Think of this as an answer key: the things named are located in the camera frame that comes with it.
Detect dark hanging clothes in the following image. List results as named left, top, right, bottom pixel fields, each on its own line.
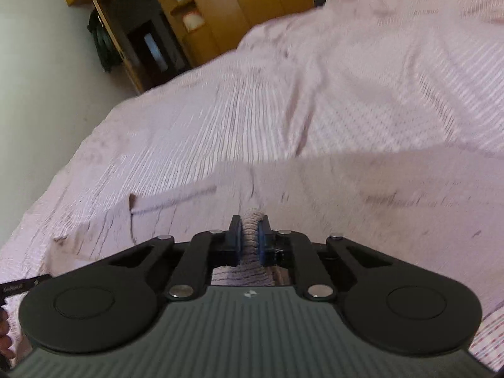
left=87, top=8, right=121, bottom=73

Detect pale pink small garment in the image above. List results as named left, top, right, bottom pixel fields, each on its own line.
left=51, top=147, right=504, bottom=318

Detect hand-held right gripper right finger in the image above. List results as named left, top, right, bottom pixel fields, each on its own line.
left=260, top=215, right=395, bottom=300

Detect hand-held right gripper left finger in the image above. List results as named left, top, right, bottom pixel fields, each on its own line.
left=107, top=215, right=242, bottom=300

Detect person's left hand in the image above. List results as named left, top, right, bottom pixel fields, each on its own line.
left=0, top=307, right=20, bottom=364

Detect wooden wardrobe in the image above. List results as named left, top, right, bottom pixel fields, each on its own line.
left=60, top=0, right=348, bottom=95

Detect white item on shelf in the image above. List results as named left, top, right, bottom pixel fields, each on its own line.
left=182, top=13, right=205, bottom=32

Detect pink checked blanket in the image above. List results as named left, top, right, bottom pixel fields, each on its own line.
left=0, top=0, right=504, bottom=375

